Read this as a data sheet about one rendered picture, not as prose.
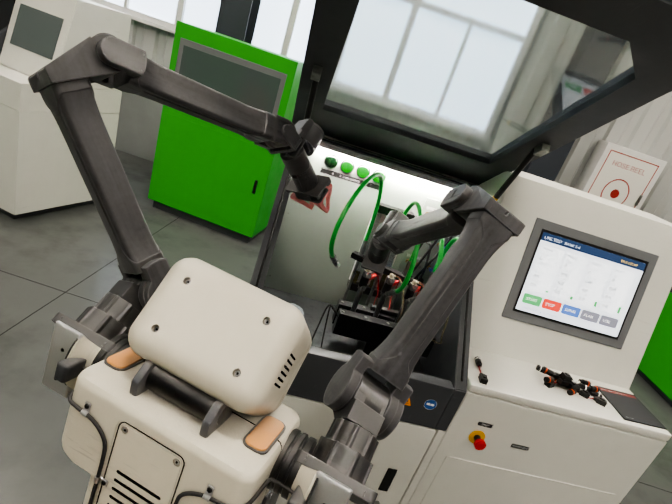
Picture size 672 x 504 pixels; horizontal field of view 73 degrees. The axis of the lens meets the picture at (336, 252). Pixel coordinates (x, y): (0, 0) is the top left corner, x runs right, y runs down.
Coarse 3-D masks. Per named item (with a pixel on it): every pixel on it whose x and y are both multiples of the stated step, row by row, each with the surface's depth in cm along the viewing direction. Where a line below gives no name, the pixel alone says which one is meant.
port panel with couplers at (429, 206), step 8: (432, 200) 166; (424, 208) 167; (432, 208) 167; (424, 248) 173; (432, 248) 173; (408, 256) 174; (432, 256) 175; (400, 264) 176; (416, 264) 175; (424, 264) 176; (432, 264) 176; (416, 272) 177
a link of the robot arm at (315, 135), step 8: (304, 120) 106; (312, 120) 106; (288, 128) 97; (296, 128) 104; (304, 128) 104; (312, 128) 106; (320, 128) 107; (288, 136) 97; (296, 136) 99; (304, 136) 104; (312, 136) 105; (320, 136) 107; (288, 144) 98; (296, 144) 99; (312, 144) 105; (272, 152) 103; (280, 152) 102; (312, 152) 107
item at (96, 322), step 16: (96, 304) 73; (112, 304) 72; (128, 304) 73; (64, 320) 69; (80, 320) 69; (96, 320) 69; (112, 320) 70; (128, 320) 73; (96, 336) 68; (112, 336) 70
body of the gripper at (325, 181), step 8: (312, 168) 107; (296, 176) 106; (304, 176) 105; (312, 176) 107; (320, 176) 111; (288, 184) 113; (296, 184) 108; (304, 184) 107; (312, 184) 108; (320, 184) 109; (328, 184) 109; (288, 192) 113; (296, 192) 110; (304, 192) 109; (312, 192) 108; (320, 192) 107
